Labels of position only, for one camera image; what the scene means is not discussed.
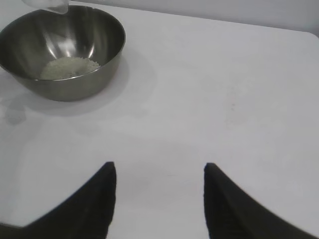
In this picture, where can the clear plastic measuring cup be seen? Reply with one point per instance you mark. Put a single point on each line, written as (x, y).
(49, 5)

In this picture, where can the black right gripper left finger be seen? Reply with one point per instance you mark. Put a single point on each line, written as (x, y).
(82, 206)

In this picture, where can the white uncooked rice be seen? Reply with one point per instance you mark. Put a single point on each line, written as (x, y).
(67, 67)

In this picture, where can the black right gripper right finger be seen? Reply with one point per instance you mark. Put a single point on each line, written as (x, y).
(229, 209)

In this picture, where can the stainless steel mixing bowl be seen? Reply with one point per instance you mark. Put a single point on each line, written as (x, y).
(62, 49)

